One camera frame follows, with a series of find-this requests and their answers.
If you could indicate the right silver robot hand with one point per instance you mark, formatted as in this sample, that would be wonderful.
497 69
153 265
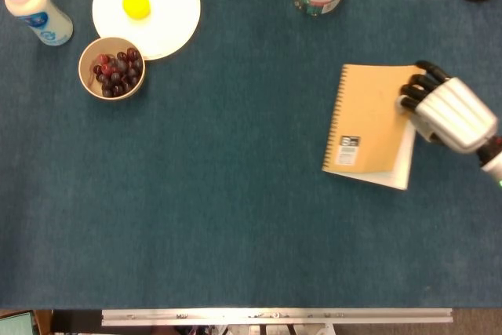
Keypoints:
455 111

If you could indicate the yellow spiral notebook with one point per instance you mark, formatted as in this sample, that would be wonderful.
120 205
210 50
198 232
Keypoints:
368 115

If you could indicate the blue felt table mat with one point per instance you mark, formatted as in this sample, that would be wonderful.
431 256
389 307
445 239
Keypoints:
196 213

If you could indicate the white round plate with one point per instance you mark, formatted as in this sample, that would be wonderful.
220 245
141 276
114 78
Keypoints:
168 17

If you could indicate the yellow round fruit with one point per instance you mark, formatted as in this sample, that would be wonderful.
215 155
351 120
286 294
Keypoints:
136 5

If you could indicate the dark red grapes bunch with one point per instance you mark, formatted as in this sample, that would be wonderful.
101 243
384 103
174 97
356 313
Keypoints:
117 74

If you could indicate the beige bowl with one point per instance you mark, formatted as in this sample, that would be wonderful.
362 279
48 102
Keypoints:
84 72

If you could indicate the white plastic drink bottle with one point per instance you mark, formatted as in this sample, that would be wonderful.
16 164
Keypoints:
43 21

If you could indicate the aluminium rail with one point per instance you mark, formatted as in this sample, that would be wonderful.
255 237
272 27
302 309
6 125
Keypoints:
274 317

